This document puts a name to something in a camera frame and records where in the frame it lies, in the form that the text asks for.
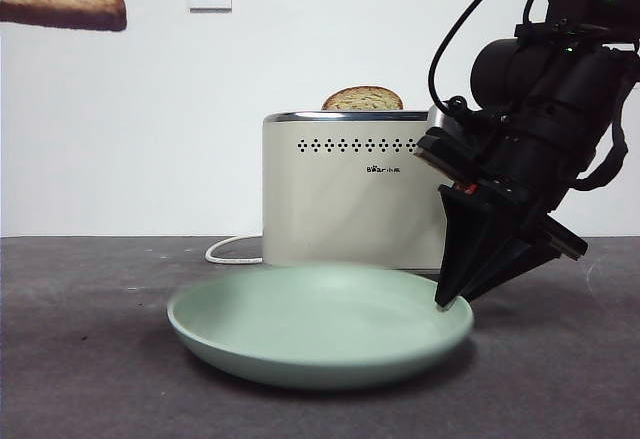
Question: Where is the black braided cable loop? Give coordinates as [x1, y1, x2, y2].
[573, 108, 630, 192]

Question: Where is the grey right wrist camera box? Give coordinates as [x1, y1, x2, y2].
[414, 107, 484, 186]

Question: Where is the white toaster power cable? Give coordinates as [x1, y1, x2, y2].
[204, 235, 264, 265]

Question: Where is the cream toaster with chrome top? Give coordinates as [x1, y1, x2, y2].
[261, 108, 451, 274]

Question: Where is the thin black camera cable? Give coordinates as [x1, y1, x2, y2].
[428, 0, 521, 114]

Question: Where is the pale green round plate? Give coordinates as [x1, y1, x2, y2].
[166, 264, 474, 391]

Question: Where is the small toasted bread slice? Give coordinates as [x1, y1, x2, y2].
[321, 86, 404, 111]

